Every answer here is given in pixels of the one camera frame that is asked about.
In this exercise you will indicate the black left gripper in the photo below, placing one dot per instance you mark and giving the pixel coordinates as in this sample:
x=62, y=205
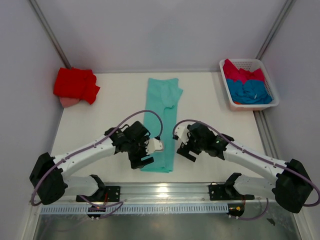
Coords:
x=135, y=161

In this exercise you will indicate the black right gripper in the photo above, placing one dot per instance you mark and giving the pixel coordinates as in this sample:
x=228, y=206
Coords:
x=184, y=149

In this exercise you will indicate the teal t shirt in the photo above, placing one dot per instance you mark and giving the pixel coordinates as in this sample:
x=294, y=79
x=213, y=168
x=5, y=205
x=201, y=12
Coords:
x=163, y=97

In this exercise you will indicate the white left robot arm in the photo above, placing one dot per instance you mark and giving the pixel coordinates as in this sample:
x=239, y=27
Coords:
x=53, y=176

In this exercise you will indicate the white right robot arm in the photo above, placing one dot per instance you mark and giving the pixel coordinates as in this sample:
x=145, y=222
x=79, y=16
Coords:
x=286, y=182

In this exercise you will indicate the blue t shirt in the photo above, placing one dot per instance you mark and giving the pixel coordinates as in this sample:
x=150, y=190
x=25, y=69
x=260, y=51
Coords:
x=253, y=92

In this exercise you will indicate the white plastic basket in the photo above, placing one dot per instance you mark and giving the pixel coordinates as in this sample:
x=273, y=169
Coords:
x=251, y=65

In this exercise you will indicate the magenta t shirt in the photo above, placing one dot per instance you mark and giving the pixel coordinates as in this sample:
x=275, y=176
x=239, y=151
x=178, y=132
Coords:
x=233, y=73

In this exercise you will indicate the pink folded t shirt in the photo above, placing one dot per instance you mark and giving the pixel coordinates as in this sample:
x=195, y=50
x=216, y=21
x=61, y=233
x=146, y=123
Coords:
x=67, y=102

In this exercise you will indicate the red folded t shirt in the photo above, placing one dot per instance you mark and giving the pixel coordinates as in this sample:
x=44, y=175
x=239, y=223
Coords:
x=74, y=83

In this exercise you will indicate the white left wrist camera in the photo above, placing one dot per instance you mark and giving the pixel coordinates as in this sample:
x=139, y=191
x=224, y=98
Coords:
x=154, y=145

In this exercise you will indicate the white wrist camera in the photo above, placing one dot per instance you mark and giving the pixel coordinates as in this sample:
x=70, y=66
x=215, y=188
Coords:
x=154, y=145
x=181, y=133

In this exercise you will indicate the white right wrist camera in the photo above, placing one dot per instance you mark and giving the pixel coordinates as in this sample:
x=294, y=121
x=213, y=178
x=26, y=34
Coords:
x=181, y=133

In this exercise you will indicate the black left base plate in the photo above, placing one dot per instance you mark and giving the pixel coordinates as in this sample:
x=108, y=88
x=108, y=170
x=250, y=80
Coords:
x=112, y=193

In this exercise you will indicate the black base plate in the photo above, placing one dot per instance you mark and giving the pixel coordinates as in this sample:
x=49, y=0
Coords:
x=224, y=192
x=112, y=193

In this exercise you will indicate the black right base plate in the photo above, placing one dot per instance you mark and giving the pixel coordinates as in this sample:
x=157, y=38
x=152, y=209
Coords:
x=224, y=192

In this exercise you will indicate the white slotted cable duct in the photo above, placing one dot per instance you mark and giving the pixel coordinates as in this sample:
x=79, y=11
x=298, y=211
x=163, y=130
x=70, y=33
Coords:
x=126, y=208

